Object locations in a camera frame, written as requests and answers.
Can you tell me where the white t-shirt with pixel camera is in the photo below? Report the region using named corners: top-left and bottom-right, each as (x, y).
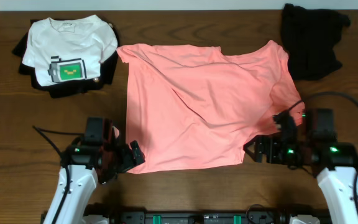
top-left (22, 15), bottom-right (118, 86)

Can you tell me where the black folded garment under white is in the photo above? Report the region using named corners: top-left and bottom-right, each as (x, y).
top-left (12, 20), bottom-right (119, 98)

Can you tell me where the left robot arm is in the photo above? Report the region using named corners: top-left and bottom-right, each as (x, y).
top-left (34, 117), bottom-right (145, 223)

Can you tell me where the black crumpled garment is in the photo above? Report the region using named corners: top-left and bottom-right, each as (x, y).
top-left (280, 3), bottom-right (351, 80)

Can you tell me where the pink t-shirt with brown print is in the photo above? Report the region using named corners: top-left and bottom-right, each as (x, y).
top-left (117, 41), bottom-right (305, 174)

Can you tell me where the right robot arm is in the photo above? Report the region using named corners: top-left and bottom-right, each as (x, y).
top-left (246, 109), bottom-right (358, 223)

